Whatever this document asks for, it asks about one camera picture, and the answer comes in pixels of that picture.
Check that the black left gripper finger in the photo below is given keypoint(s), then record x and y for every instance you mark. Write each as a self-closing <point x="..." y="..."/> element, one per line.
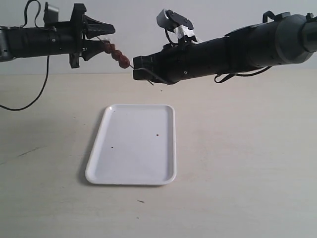
<point x="93" y="48"/>
<point x="94" y="28"/>

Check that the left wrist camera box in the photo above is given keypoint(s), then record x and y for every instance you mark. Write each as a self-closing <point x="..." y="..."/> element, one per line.
<point x="51" y="14"/>

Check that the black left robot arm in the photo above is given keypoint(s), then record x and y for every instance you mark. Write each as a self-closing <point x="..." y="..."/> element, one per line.
<point x="73" y="37"/>

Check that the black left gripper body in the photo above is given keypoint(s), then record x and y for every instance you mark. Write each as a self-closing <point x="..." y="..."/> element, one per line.
<point x="76" y="22"/>

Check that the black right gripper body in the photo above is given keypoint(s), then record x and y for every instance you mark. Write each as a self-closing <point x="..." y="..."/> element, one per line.
<point x="182" y="62"/>

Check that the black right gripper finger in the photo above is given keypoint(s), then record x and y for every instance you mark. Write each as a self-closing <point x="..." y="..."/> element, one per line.
<point x="143" y="74"/>
<point x="149" y="62"/>

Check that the white rectangular plastic tray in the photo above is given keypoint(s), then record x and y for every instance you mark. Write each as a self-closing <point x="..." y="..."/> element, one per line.
<point x="135" y="145"/>

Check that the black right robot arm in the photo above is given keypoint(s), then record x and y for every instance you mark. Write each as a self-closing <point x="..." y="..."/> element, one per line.
<point x="279" y="40"/>

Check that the thin metal skewer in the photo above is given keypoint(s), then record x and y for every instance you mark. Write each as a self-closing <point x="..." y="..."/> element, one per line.
<point x="116" y="49"/>

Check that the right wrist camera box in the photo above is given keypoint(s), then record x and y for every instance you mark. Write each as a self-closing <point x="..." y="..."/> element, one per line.
<point x="175" y="23"/>

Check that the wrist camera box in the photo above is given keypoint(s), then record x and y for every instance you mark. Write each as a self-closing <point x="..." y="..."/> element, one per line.
<point x="175" y="23"/>
<point x="51" y="14"/>

